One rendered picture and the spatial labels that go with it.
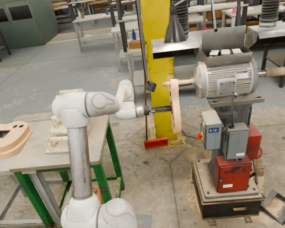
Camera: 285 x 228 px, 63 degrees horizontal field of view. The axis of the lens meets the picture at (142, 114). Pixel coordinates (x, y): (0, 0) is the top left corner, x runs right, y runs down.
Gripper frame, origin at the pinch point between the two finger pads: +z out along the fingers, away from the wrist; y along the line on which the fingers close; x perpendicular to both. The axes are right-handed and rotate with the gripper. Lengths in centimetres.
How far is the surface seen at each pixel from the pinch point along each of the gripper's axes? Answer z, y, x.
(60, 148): -82, 13, -19
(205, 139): 17.7, 28.2, -17.2
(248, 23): 248, -466, 121
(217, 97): 32.6, 6.0, 5.7
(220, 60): 32.2, 18.0, 30.1
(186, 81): 11.6, 6.7, 18.6
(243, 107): 49, 8, -3
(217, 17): 168, -456, 142
